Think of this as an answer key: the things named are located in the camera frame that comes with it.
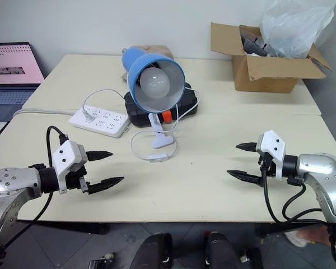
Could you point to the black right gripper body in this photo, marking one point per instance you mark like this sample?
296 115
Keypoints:
271 169

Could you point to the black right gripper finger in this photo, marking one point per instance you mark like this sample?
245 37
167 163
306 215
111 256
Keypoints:
246 177
249 147

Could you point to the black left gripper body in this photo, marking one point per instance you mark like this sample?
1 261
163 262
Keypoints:
73 180

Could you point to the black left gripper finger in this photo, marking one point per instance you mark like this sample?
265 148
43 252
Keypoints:
106 184
98 155

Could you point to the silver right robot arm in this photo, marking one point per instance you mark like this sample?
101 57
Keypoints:
316 165

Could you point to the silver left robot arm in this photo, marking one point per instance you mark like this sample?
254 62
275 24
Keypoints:
11 179

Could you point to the blue clip desk lamp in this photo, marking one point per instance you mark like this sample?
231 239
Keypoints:
134 60

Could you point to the white power strip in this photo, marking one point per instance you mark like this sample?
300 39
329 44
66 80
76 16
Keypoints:
106 122

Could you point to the black case with orange latch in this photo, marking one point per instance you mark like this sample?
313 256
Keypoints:
190 103

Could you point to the brown cardboard box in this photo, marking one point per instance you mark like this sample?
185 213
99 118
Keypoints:
266 75

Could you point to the dark rounded shape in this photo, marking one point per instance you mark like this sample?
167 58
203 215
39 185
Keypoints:
154 252
219 250

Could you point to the white round light bulb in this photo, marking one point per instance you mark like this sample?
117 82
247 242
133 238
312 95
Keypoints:
154 83

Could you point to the dark grey items in box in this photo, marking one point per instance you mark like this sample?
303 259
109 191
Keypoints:
250 42

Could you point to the open laptop with pink screen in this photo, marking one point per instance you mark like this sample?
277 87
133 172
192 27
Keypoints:
11 64

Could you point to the clear plastic bag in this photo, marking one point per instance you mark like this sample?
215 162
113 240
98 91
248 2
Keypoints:
294 25

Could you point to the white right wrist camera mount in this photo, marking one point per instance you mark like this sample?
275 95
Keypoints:
274 144

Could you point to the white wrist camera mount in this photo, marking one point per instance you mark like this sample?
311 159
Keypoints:
64 157
274 144

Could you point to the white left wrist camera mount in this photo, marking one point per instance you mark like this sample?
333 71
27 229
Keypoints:
64 157

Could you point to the black table frame bar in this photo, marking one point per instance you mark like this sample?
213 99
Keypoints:
72 227
277 228

